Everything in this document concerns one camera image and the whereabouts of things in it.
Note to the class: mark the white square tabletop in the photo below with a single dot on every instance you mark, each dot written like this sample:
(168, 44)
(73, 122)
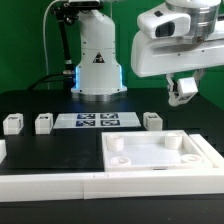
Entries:
(151, 150)

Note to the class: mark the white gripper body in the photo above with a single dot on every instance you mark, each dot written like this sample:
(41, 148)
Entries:
(162, 56)

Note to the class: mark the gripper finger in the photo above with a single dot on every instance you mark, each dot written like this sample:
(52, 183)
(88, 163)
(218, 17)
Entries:
(172, 90)
(198, 75)

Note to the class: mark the white left fence block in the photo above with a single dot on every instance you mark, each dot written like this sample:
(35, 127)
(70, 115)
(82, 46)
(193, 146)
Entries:
(3, 152)

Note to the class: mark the white sheet with tags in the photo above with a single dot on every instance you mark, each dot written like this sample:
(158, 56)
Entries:
(96, 120)

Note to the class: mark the white front fence bar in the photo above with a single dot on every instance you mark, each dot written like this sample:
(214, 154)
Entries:
(41, 187)

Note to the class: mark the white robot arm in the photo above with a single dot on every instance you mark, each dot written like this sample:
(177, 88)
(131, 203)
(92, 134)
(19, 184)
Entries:
(178, 39)

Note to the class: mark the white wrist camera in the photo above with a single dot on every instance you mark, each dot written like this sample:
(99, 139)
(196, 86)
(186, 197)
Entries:
(161, 22)

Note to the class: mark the white right fence bar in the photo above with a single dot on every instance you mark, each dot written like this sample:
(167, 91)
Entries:
(208, 150)

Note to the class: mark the white fence bar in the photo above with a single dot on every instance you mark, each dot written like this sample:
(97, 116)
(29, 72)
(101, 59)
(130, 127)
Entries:
(41, 187)
(208, 150)

